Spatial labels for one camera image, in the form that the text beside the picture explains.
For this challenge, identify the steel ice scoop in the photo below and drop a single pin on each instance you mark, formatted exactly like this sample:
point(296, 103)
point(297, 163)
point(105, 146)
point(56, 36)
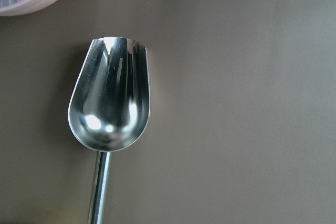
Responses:
point(109, 107)

